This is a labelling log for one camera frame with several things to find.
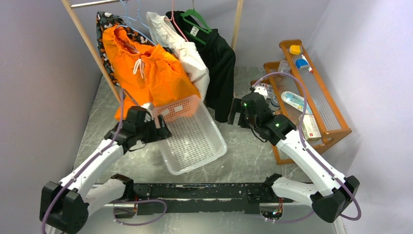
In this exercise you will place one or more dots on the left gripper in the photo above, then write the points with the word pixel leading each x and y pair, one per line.
pixel 159 133

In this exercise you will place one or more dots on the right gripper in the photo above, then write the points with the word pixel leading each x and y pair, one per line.
pixel 237 106

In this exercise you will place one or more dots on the white plastic basket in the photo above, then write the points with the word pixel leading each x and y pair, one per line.
pixel 195 139

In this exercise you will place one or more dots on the orange wooden shelf rack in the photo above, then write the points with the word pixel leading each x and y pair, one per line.
pixel 330 121

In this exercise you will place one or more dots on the black shorts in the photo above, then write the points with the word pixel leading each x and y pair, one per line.
pixel 220 60

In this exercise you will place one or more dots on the green plastic hanger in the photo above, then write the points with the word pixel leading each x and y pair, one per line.
pixel 197 32

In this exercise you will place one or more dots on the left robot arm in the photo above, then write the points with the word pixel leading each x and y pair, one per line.
pixel 66 205

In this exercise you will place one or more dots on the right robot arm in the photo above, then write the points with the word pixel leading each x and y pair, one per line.
pixel 331 194

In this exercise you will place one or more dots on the orange shorts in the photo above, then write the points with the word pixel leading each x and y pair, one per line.
pixel 158 96

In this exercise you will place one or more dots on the white shorts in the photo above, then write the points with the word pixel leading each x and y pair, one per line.
pixel 163 33

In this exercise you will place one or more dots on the patterned dark shorts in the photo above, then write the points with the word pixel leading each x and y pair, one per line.
pixel 131 60

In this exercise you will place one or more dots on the snack packet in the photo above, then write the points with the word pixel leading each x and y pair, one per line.
pixel 267 91

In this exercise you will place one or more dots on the small plastic bottle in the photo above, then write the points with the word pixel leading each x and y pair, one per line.
pixel 284 67

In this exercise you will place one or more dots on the white red box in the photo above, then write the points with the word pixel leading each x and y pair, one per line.
pixel 310 128

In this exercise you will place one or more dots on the blue eraser block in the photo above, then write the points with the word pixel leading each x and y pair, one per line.
pixel 301 64

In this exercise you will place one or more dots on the red white marker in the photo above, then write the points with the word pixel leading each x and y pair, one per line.
pixel 309 66

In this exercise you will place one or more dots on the yellow sponge block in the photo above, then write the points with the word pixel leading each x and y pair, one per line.
pixel 295 50

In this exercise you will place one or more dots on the wooden clothes rack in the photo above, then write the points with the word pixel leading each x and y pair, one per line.
pixel 70 8

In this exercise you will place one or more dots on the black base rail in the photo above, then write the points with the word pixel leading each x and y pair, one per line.
pixel 207 198

